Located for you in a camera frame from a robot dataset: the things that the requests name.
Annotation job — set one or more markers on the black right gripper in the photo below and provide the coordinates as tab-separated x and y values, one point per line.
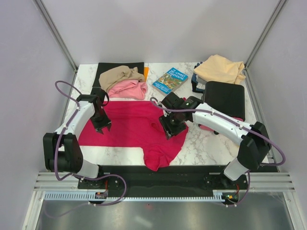
168	130

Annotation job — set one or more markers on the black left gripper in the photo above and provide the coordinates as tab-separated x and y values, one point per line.
106	122

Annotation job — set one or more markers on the magenta t shirt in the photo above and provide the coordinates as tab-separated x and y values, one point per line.
136	124

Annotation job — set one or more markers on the blue illustrated paperback book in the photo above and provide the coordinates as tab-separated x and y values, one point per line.
170	81

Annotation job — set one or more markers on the black pink drawer organizer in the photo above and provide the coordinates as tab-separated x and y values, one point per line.
226	98

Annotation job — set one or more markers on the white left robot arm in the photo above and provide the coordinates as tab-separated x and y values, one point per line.
62	152

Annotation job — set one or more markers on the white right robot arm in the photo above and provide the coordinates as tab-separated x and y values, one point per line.
253	140

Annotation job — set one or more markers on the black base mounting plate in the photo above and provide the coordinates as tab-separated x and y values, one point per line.
172	181

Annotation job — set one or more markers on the light pink t shirt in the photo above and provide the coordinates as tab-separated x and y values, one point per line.
131	89

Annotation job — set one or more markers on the beige t shirt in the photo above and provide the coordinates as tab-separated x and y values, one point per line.
110	78

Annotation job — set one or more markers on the navy white folded cloth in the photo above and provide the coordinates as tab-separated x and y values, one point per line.
195	80

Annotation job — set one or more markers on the black notebook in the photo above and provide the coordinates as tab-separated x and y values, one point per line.
103	67

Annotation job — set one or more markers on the cream yellow t shirt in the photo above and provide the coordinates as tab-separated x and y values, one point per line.
220	69

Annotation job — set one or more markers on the white slotted cable duct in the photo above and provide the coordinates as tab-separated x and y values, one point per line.
96	197

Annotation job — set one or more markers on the left aluminium frame post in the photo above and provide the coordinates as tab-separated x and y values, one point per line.
56	34

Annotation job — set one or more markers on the aluminium frame post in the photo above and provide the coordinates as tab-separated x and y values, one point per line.
265	32
56	34

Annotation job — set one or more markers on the right aluminium frame post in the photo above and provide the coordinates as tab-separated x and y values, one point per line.
265	32

